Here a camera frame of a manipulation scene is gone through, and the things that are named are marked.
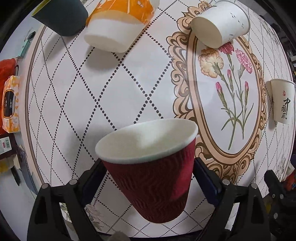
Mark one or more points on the teal card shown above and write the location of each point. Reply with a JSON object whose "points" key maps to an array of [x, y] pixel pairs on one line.
{"points": [[26, 44]]}

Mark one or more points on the red plastic bag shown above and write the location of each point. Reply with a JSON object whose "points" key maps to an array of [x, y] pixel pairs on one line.
{"points": [[8, 68]]}

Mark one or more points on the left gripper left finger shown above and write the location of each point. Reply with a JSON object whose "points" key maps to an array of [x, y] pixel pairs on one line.
{"points": [[46, 220]]}

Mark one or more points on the white paper cup lying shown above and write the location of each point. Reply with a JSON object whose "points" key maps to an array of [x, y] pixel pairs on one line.
{"points": [[221, 23]]}

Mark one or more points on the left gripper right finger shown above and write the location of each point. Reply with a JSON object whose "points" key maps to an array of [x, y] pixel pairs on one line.
{"points": [[239, 213]]}

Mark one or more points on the orange tissue pack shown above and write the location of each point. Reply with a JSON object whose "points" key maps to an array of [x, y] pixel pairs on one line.
{"points": [[10, 105]]}

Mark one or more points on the dark green cup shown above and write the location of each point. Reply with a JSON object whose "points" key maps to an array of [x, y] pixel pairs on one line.
{"points": [[64, 17]]}

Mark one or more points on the red corrugated paper cup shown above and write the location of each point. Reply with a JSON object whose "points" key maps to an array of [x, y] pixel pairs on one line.
{"points": [[152, 164]]}

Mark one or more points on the orange and white cup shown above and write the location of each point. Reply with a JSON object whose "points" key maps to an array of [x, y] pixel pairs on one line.
{"points": [[114, 25]]}

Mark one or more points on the white paper cup calligraphy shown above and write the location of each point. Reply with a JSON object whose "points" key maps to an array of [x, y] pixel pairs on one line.
{"points": [[283, 98]]}

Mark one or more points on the dark bottle with label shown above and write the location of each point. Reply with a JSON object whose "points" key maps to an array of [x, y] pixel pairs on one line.
{"points": [[5, 145]]}

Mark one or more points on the floral diamond pattern tablecloth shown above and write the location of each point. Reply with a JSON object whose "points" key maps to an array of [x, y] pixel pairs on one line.
{"points": [[77, 94]]}

